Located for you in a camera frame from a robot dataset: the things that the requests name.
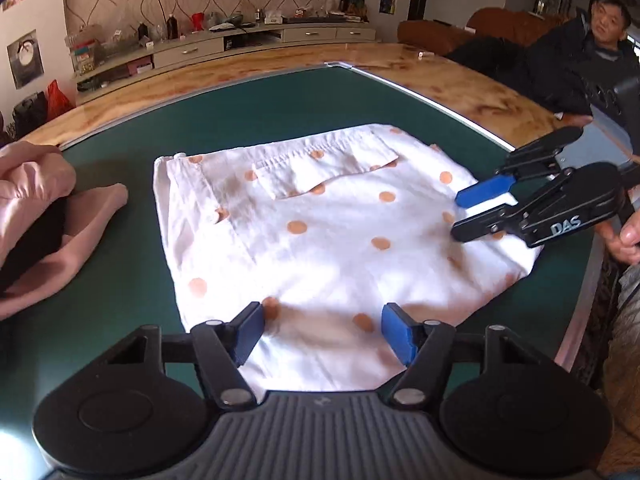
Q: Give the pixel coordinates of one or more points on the white polka dot shirt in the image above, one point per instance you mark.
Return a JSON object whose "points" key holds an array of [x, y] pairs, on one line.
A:
{"points": [[325, 240]]}

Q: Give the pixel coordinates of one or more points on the black bag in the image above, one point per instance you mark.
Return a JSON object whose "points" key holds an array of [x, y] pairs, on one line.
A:
{"points": [[30, 115]]}

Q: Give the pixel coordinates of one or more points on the person's brown fleece clothing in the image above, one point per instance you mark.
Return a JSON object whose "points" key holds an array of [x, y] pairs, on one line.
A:
{"points": [[625, 370]]}

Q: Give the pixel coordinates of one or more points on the clear food container stack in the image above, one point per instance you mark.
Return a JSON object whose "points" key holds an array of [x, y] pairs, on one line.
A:
{"points": [[85, 57]]}

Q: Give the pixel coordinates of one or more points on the green table mat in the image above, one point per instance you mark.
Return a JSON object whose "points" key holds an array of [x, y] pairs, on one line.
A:
{"points": [[200, 110]]}

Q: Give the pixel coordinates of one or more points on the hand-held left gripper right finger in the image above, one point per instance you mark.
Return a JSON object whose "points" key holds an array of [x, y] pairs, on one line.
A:
{"points": [[397, 332]]}

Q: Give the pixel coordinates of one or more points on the grey wall picture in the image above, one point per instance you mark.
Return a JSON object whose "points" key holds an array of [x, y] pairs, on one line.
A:
{"points": [[25, 57]]}

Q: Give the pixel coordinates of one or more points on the person's right hand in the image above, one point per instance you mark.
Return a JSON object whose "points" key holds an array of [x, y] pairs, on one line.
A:
{"points": [[631, 235]]}

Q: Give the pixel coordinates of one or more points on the brown bottle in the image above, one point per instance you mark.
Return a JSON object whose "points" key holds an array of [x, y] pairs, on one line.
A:
{"points": [[172, 27]]}

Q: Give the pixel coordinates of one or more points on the brown leather armchair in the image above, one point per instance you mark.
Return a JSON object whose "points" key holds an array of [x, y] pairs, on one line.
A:
{"points": [[435, 32]]}

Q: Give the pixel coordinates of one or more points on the beige television cabinet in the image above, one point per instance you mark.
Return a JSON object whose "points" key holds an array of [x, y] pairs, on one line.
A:
{"points": [[187, 51]]}

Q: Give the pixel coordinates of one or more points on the red plastic bag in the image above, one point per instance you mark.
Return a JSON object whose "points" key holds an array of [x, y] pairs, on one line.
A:
{"points": [[59, 100]]}

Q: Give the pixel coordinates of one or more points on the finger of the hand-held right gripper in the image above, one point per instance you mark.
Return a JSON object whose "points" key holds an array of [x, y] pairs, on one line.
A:
{"points": [[487, 225], [482, 192]]}

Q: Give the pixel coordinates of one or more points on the red cup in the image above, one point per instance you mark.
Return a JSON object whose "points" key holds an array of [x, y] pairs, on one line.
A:
{"points": [[198, 22]]}

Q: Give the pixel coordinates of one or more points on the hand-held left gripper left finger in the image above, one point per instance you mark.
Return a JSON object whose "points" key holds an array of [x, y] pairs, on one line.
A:
{"points": [[250, 330]]}

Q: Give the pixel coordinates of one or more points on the white tissue box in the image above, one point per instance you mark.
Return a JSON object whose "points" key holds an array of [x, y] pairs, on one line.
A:
{"points": [[274, 17]]}

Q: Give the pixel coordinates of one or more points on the pink garment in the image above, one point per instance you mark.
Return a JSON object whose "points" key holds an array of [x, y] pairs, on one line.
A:
{"points": [[30, 180]]}

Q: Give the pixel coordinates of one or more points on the black bottle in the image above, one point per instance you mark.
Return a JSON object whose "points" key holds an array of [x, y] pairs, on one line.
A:
{"points": [[143, 31]]}

